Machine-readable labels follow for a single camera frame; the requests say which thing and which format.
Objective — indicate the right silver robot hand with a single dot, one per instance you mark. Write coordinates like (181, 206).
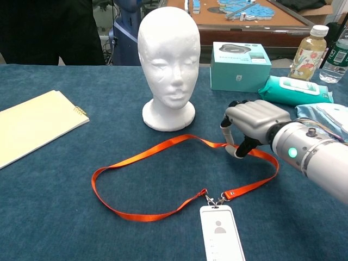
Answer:
(255, 114)

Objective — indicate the white badge holder card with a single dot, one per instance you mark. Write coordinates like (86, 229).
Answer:
(220, 233)

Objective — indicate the white foam mannequin head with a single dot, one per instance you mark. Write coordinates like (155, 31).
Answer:
(168, 54)

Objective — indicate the green wet wipes pack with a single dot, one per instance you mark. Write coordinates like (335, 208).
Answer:
(277, 93)

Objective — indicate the teal product box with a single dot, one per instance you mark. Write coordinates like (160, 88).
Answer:
(236, 73)

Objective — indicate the light blue wipes pack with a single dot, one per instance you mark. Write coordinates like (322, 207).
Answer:
(326, 111)

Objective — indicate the yellow tea bottle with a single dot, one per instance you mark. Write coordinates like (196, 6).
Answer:
(307, 57)

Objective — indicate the brown mahjong table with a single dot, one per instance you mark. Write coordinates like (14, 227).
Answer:
(244, 32)

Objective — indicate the clear water bottle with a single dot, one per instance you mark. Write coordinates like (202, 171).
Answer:
(335, 62)

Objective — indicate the blue mahjong tile layout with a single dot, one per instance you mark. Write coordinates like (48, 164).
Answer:
(255, 11)

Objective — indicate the brown cardboard box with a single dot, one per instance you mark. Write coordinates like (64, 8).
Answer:
(323, 12)

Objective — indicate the blue machine base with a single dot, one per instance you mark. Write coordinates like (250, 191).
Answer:
(127, 40)

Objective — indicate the blue felt table cover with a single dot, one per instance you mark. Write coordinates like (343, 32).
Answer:
(81, 231)

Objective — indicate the cream spiral notebook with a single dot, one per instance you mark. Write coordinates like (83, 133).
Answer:
(35, 122)

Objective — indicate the person in black clothes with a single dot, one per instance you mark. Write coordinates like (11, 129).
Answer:
(40, 32)

